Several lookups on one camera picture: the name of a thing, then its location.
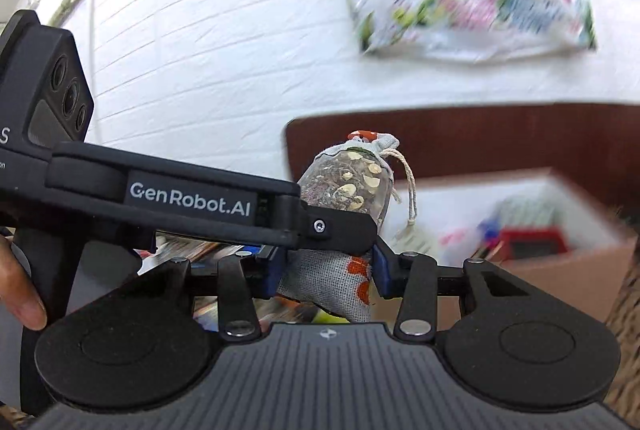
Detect brown cardboard box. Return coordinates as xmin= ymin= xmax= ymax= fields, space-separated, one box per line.
xmin=381 ymin=169 xmax=637 ymax=320

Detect person's left hand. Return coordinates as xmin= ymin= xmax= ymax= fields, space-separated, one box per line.
xmin=0 ymin=237 xmax=47 ymax=332

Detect mesh sachet with drawstring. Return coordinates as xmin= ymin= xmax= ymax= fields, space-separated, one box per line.
xmin=278 ymin=130 xmax=418 ymax=323

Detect dark brown wooden board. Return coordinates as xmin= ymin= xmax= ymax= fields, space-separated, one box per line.
xmin=284 ymin=103 xmax=639 ymax=208

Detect red black gift box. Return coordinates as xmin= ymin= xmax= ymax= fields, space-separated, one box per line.
xmin=499 ymin=228 xmax=568 ymax=261

